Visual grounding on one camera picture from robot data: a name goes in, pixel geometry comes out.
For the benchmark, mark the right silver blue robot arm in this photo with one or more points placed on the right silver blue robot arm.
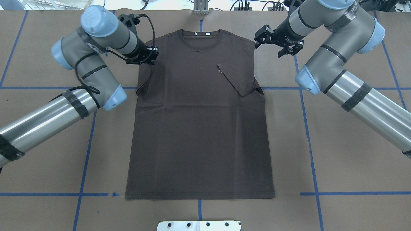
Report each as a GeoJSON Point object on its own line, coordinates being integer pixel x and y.
{"type": "Point", "coordinates": [353, 31]}

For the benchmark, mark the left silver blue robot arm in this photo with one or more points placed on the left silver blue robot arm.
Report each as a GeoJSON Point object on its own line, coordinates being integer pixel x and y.
{"type": "Point", "coordinates": [67, 54]}

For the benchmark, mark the aluminium frame post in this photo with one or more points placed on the aluminium frame post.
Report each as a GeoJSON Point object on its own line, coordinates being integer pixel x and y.
{"type": "Point", "coordinates": [201, 7]}

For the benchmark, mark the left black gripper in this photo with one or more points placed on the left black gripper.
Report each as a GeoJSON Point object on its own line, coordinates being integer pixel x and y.
{"type": "Point", "coordinates": [140, 52]}

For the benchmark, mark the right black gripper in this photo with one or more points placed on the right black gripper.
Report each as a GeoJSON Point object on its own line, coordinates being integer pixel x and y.
{"type": "Point", "coordinates": [284, 35]}

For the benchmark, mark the dark brown t-shirt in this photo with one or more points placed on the dark brown t-shirt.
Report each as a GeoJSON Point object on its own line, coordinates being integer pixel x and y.
{"type": "Point", "coordinates": [200, 122]}

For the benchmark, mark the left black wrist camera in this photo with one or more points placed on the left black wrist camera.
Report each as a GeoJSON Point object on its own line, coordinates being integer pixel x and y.
{"type": "Point", "coordinates": [130, 21]}

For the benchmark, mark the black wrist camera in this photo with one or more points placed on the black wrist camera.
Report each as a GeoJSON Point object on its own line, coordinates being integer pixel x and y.
{"type": "Point", "coordinates": [265, 35]}
{"type": "Point", "coordinates": [130, 21]}

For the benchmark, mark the white pedestal column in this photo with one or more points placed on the white pedestal column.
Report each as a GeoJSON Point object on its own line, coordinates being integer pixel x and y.
{"type": "Point", "coordinates": [202, 225]}

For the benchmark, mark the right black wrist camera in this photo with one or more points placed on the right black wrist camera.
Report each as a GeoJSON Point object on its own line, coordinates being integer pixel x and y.
{"type": "Point", "coordinates": [265, 35]}

